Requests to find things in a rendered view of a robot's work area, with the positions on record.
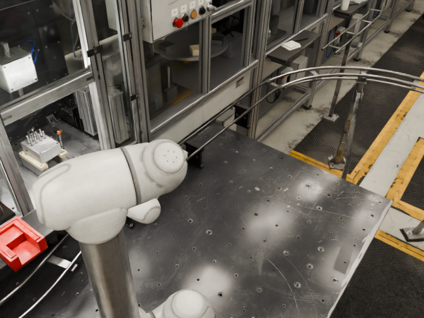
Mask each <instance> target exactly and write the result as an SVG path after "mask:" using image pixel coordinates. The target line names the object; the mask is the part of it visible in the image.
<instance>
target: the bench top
mask: <svg viewBox="0 0 424 318"><path fill-rule="evenodd" d="M281 156H282V157H283V158H282V159H281V158H280V157H281ZM202 165H204V168H202V169H200V168H197V167H195V166H194V165H191V164H190V163H187V173H186V175H185V178H184V180H183V181H182V182H181V183H180V185H179V186H178V187H177V188H175V189H174V190H173V191H171V192H169V193H166V194H163V195H161V196H159V197H158V199H157V200H158V202H159V203H160V207H161V212H160V215H159V216H158V218H157V219H156V220H155V221H154V222H152V223H149V224H144V223H140V222H138V221H136V220H134V219H131V220H132V223H133V224H134V227H133V228H132V229H130V228H128V227H127V226H125V225H124V226H123V231H124V237H125V241H126V247H127V253H128V257H129V263H130V267H131V272H132V278H133V282H134V288H135V292H136V298H137V302H138V307H139V308H141V309H143V310H144V311H145V312H146V313H148V312H151V311H153V310H154V309H156V308H157V307H159V306H160V305H161V304H162V303H164V302H165V301H166V300H167V298H168V297H169V296H171V295H172V294H174V293H175V292H177V291H180V290H183V289H193V290H197V291H199V292H201V293H202V294H203V295H204V296H205V297H206V298H207V300H208V302H209V304H210V306H211V308H212V309H213V312H214V313H215V315H216V317H215V318H330V317H331V315H332V314H333V312H334V310H335V308H336V306H337V304H338V302H339V301H340V299H341V297H342V296H343V293H344V292H345V290H346V288H347V286H348V284H349V282H350V281H351V279H352V277H353V275H354V273H355V271H356V269H357V267H358V266H359V264H360V262H361V260H362V259H363V257H364V255H365V253H366V251H367V249H368V247H369V245H370V244H371V242H372V240H373V238H374V237H375V234H376V233H377V230H378V229H379V227H380V225H381V223H382V222H383V220H384V218H385V216H386V214H387V212H388V211H389V208H390V207H391V205H392V203H393V201H392V200H390V199H388V198H386V197H383V196H381V195H379V194H376V193H374V192H372V191H370V190H368V189H365V188H363V187H360V186H358V185H356V184H354V183H352V182H349V181H347V180H344V179H342V178H340V177H337V176H335V175H333V174H331V173H329V172H327V171H325V170H322V169H320V168H317V167H315V166H313V165H310V164H308V163H305V162H304V161H301V160H299V159H298V158H295V157H293V156H290V155H287V154H286V153H283V152H282V151H279V150H277V149H274V148H272V147H270V146H268V145H266V144H263V143H261V142H258V141H256V140H255V139H252V138H250V137H247V136H245V135H243V134H240V133H239V132H236V131H234V130H231V129H229V128H228V129H227V130H226V131H224V132H223V133H221V134H220V135H219V136H218V137H217V138H215V139H214V140H213V141H212V142H210V143H209V144H208V145H207V146H205V147H204V151H203V152H202ZM278 187H280V188H281V189H278ZM327 194H330V195H331V196H328V195H327ZM255 213H258V215H257V216H256V215H255ZM57 243H58V242H56V243H55V244H54V245H52V246H51V247H49V248H48V249H47V250H46V251H44V252H43V253H41V255H39V256H38V257H36V258H35V259H34V260H33V261H31V262H30V263H28V264H27V265H26V266H25V267H23V268H22V269H20V270H19V271H18V272H17V273H15V274H14V275H12V277H10V278H9V279H7V280H6V281H5V282H4V283H2V284H1V285H0V300H2V299H3V298H4V297H5V296H6V295H8V294H9V293H11V292H12V291H13V290H14V289H15V288H16V287H17V286H18V285H19V284H20V283H21V282H22V281H23V280H24V279H25V278H26V277H27V276H28V275H29V274H30V273H31V272H32V271H33V270H34V269H35V268H36V267H37V266H38V265H39V264H40V262H41V261H42V260H43V258H44V257H45V256H46V255H47V254H48V253H49V252H50V251H51V250H52V249H53V248H54V246H55V245H56V244H57ZM80 250H81V249H80V245H79V243H78V241H77V240H75V239H74V238H72V236H70V235H69V236H68V237H67V238H66V239H65V241H64V242H63V243H62V244H61V245H60V246H59V247H58V248H57V250H56V251H55V252H54V253H53V256H56V257H60V258H61V259H64V260H67V261H69V262H72V260H73V259H74V258H75V257H76V256H77V254H78V253H79V252H80ZM75 264H77V265H78V266H77V267H76V268H75V270H74V271H69V272H68V273H67V274H66V275H65V277H63V279H62V280H61V282H60V283H59V284H58V285H57V286H56V287H55V288H54V289H53V290H52V292H51V293H50V294H49V295H48V296H47V297H46V298H45V299H44V300H43V302H42V303H41V304H40V305H39V306H38V307H36V308H35V309H34V310H33V311H32V312H31V313H30V314H29V315H27V316H26V317H25V318H101V316H100V312H99V309H98V305H97V301H96V299H95V295H94V292H93V288H92V285H91V282H90V280H89V277H88V273H87V270H86V266H85V263H84V260H83V256H82V255H81V257H80V258H79V259H78V260H77V261H76V263H75ZM64 270H65V269H64V268H62V267H59V266H56V265H55V264H52V263H49V262H47V261H46V262H45V264H44V265H43V266H42V267H41V268H40V269H39V270H38V271H37V272H36V273H35V275H34V276H33V277H32V278H31V279H30V280H29V281H28V282H27V283H26V284H25V285H24V286H23V287H22V288H21V289H20V290H19V291H17V292H16V293H15V294H14V295H13V296H12V297H11V298H10V299H8V300H7V301H6V302H4V303H3V304H2V305H1V306H0V318H19V317H20V316H21V315H22V314H24V313H25V312H26V311H27V310H28V309H29V308H30V307H31V306H32V305H33V304H34V303H35V302H36V301H37V300H38V299H39V298H40V297H41V296H42V295H43V294H44V293H45V292H46V291H47V290H48V289H49V288H50V287H51V286H52V285H53V284H54V282H55V281H56V280H57V279H58V277H60V275H61V274H62V273H63V272H64Z"/></svg>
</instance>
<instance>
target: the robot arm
mask: <svg viewBox="0 0 424 318"><path fill-rule="evenodd" d="M66 158H68V159H69V160H66V161H64V162H62V163H59V164H57V165H55V166H54V167H52V168H50V169H48V170H47V171H45V172H44V173H43V174H41V175H40V176H38V177H37V179H36V181H35V182H34V183H33V184H32V191H33V197H34V201H35V207H36V210H37V216H38V220H39V222H40V223H41V224H43V225H44V226H45V227H46V228H50V229H52V230H65V231H67V232H68V234H70V236H72V238H74V239H75V240H77V241H78V243H79V247H80V249H81V253H82V256H83V260H84V263H85V266H86V270H87V273H88V277H89V280H90V282H91V285H92V288H93V292H94V295H95V299H96V301H97V305H98V309H99V312H100V316H101V318H215V317H216V315H215V313H214V312H213V309H212V308H211V306H210V304H209V302H208V300H207V298H206V297H205V296H204V295H203V294H202V293H201V292H199V291H197V290H193V289H183V290H180V291H177V292H175V293H174V294H172V295H171V296H169V297H168V298H167V300H166V301H165V302H164V303H162V304H161V305H160V306H159V307H157V308H156V309H154V310H153V311H151V312H148V313H146V312H145V311H144V310H143V309H141V308H139V307H138V302H137V298H136V292H135V288H134V282H133V276H132V272H131V267H130V263H129V257H128V253H127V247H126V241H125V237H124V231H123V226H124V224H125V222H126V217H127V216H128V217H130V218H132V219H134V220H136V221H138V222H140V223H144V224H149V223H152V222H154V221H155V220H156V219H157V218H158V216H159V215H160V212H161V207H160V203H159V202H158V200H157V199H158V197H159V196H161V195H163V194H166V193H169V192H171V191H173V190H174V189H175V188H177V187H178V186H179V185H180V183H181V182H182V181H183V180H184V178H185V176H186V173H187V162H186V157H185V155H184V152H183V149H182V148H181V147H180V146H179V145H178V144H177V143H175V142H173V141H171V140H167V139H157V140H154V141H152V142H150V143H141V144H134V145H130V146H124V147H121V148H115V149H111V150H102V151H96V152H93V153H89V154H86V155H81V156H78V155H75V154H74V153H72V152H71V153H70V154H68V155H66Z"/></svg>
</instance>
